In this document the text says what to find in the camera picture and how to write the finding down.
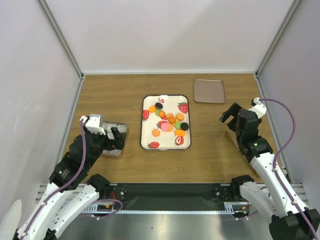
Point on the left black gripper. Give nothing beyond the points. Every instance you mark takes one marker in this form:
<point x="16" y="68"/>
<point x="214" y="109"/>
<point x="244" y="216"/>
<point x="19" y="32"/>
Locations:
<point x="119" y="141"/>

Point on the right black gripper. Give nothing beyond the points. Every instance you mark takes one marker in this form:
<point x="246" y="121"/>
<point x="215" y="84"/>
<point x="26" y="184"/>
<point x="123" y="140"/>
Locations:
<point x="232" y="110"/>

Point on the pink round cookie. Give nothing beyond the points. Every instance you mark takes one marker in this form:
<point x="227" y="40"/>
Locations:
<point x="165" y="126"/>

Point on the orange round biscuit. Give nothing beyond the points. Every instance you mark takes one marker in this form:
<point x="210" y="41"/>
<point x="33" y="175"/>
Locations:
<point x="180" y="116"/>
<point x="169" y="128"/>

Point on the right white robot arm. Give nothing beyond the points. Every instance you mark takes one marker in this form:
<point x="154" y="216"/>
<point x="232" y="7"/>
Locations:
<point x="288" y="216"/>

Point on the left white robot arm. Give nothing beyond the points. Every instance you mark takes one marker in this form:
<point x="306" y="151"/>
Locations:
<point x="52" y="216"/>

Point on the white strawberry tray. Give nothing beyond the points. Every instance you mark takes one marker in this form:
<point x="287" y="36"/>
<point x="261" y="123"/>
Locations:
<point x="167" y="141"/>

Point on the brown tin lid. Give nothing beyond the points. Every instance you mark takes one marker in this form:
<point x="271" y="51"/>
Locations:
<point x="211" y="91"/>

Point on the orange flower cookie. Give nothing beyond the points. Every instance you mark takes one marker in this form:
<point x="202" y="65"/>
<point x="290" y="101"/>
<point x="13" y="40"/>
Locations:
<point x="161" y="114"/>

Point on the black sandwich cookie right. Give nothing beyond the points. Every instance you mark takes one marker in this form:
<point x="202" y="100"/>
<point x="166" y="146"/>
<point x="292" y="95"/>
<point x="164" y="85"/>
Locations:
<point x="184" y="126"/>

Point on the black sandwich cookie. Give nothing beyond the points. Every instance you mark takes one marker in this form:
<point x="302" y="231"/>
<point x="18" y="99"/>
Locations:
<point x="184" y="126"/>
<point x="158" y="106"/>

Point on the black sandwich cookie top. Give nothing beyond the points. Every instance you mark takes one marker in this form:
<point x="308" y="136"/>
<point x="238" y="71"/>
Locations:
<point x="158" y="106"/>

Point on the orange fish cookie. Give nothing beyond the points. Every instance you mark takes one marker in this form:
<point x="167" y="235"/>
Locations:
<point x="179" y="132"/>

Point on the brown round cookie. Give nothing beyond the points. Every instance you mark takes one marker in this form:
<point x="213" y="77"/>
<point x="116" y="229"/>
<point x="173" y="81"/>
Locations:
<point x="172" y="120"/>

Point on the orange cookie under brown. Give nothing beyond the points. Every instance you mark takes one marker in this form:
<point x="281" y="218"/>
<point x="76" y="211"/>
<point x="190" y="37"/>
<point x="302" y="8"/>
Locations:
<point x="169" y="115"/>

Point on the green round cookie right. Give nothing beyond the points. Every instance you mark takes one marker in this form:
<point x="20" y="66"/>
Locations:
<point x="178" y="124"/>

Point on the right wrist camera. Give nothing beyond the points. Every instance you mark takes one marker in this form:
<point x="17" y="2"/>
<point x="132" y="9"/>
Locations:
<point x="258" y="107"/>

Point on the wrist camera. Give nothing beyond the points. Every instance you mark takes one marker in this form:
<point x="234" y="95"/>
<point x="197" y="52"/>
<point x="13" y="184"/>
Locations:
<point x="94" y="124"/>
<point x="258" y="107"/>

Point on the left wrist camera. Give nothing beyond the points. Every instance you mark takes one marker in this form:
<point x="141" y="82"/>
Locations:
<point x="94" y="124"/>

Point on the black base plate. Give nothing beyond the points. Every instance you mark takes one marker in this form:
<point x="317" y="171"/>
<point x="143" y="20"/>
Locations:
<point x="173" y="197"/>

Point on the right aluminium frame post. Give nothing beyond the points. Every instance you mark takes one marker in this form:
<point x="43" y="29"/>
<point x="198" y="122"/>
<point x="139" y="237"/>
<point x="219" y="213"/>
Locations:
<point x="281" y="30"/>

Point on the aluminium frame post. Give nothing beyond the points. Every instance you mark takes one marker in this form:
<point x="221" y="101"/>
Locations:
<point x="60" y="36"/>
<point x="281" y="30"/>

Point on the left aluminium frame post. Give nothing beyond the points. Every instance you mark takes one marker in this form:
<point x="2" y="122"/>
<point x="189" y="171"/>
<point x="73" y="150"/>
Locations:
<point x="60" y="36"/>

